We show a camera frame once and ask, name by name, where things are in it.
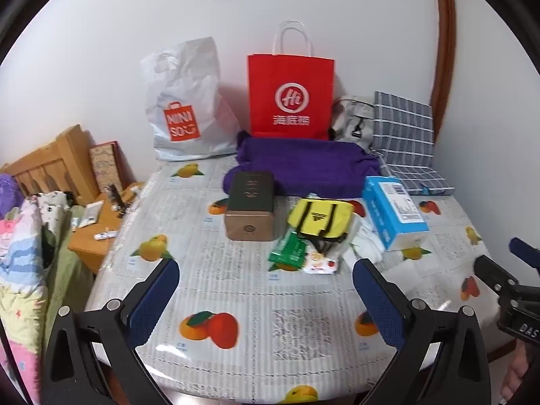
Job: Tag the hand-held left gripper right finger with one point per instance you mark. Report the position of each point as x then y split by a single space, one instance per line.
375 295

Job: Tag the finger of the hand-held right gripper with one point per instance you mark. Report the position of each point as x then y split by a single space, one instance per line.
491 272
523 251

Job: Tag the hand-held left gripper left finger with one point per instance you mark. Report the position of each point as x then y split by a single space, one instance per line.
154 299

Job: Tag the white tissue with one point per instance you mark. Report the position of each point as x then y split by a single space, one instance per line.
367 242

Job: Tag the yellow small bag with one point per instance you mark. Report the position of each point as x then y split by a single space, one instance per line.
316 217

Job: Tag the person's right hand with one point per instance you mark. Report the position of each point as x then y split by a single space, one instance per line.
514 373

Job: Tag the white red wipes packet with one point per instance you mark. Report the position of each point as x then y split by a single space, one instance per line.
320 263

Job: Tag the wooden nightstand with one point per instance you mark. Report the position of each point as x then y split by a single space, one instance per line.
95 249

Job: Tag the small white tube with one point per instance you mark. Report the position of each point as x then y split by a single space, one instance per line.
105 234

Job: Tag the blue tissue box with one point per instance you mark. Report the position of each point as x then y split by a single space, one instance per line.
388 211

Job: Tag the green bedsheet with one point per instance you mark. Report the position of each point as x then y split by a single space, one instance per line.
69 270

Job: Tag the green packet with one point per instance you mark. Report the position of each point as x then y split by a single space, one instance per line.
289 253

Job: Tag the white flat packet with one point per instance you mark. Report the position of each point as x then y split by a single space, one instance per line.
92 214

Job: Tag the white black printed cloth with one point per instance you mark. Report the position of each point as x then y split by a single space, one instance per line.
52 213

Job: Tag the colourful quilt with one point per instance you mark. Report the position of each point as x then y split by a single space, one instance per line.
21 282

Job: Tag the dark green gold box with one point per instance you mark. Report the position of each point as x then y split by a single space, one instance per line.
249 198

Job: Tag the patterned book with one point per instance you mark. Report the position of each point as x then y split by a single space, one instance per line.
107 166

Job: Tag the purple towel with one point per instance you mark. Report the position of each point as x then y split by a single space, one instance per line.
303 164

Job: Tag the grey checked fabric bag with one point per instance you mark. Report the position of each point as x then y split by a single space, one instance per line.
400 135

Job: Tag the wooden headboard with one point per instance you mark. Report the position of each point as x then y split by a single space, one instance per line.
50 160

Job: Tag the grey backpack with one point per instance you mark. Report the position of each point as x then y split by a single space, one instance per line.
352 118

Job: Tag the purple plush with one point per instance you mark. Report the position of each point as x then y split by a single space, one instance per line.
9 194

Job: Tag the white plastic shopping bag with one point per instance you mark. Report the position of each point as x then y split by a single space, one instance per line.
190 93

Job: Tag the red paper bag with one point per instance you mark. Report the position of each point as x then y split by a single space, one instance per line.
291 76

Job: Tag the wooden door frame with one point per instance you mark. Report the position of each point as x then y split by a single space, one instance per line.
446 50

